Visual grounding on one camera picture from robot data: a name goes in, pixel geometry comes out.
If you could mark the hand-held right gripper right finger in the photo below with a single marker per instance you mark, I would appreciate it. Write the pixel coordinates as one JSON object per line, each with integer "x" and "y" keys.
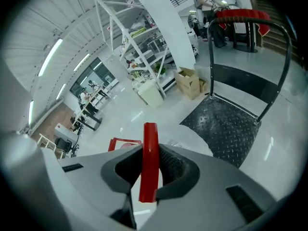
{"x": 211, "y": 191}

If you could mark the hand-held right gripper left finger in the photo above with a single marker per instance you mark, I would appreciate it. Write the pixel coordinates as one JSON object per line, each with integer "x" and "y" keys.
{"x": 81, "y": 182}

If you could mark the black platform trolley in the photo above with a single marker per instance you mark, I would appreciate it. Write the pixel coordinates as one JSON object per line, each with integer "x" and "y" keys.
{"x": 223, "y": 129}

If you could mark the clear water jug red cap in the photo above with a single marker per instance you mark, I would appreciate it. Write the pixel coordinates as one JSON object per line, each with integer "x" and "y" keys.
{"x": 150, "y": 153}

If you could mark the small black office chair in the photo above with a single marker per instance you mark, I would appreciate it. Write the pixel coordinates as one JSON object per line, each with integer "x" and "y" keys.
{"x": 63, "y": 144}

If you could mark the white table with red mark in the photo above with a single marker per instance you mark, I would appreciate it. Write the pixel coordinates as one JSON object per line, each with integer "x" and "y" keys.
{"x": 63, "y": 130}

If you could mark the long wooden table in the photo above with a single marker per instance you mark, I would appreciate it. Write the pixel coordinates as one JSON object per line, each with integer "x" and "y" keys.
{"x": 79, "y": 117}

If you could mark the ceiling tube light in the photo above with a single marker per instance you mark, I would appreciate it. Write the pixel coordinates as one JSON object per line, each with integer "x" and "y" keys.
{"x": 30, "y": 112}
{"x": 81, "y": 62}
{"x": 60, "y": 91}
{"x": 50, "y": 56}

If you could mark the open cardboard box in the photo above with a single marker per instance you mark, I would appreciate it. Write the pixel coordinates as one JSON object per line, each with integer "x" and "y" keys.
{"x": 188, "y": 83}

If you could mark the white plastic bin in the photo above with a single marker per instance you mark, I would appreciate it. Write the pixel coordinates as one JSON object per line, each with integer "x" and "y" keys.
{"x": 150, "y": 94}

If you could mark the dark glass window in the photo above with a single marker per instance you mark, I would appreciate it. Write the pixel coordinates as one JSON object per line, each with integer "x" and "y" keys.
{"x": 101, "y": 68}

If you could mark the green potted plant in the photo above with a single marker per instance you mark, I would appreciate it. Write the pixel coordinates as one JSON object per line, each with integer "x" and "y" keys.
{"x": 160, "y": 68}

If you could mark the white metal shelf rack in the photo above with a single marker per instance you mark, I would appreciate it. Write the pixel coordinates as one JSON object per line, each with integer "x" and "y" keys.
{"x": 125, "y": 35}

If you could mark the assorted stored goods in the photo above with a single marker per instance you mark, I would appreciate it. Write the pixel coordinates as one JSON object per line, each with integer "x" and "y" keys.
{"x": 142, "y": 30}

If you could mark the wooden staircase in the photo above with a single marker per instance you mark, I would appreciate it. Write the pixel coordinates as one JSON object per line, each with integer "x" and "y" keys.
{"x": 276, "y": 41}

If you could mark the red cloth covered table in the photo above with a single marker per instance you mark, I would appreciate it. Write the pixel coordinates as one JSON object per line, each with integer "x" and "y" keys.
{"x": 240, "y": 14}

